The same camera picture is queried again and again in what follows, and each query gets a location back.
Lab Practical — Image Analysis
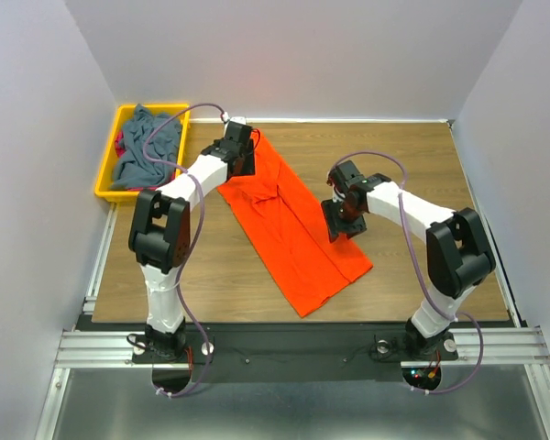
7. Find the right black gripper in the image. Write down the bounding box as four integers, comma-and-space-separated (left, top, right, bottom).
322, 195, 369, 241

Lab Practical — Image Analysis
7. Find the orange polo shirt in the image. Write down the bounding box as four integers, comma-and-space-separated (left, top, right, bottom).
218, 130, 373, 318

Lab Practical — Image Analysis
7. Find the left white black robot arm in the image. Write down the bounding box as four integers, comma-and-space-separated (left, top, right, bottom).
128, 116, 256, 361

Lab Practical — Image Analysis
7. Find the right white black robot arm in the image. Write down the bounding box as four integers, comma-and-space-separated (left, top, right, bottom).
321, 159, 496, 358

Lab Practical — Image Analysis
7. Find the yellow plastic bin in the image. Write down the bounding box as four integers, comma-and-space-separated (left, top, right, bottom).
93, 103, 190, 204

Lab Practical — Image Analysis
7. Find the grey t shirt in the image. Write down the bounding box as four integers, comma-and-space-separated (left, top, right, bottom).
110, 104, 182, 191

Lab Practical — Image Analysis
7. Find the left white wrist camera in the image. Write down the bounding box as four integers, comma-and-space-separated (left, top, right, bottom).
221, 112, 247, 125

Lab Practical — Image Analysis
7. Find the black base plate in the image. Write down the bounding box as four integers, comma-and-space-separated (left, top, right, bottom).
75, 320, 459, 384

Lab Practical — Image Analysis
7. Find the aluminium frame rail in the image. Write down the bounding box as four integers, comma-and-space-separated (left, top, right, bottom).
55, 328, 550, 369

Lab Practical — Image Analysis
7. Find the left aluminium side rail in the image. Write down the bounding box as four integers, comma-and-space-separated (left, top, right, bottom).
82, 203, 118, 314

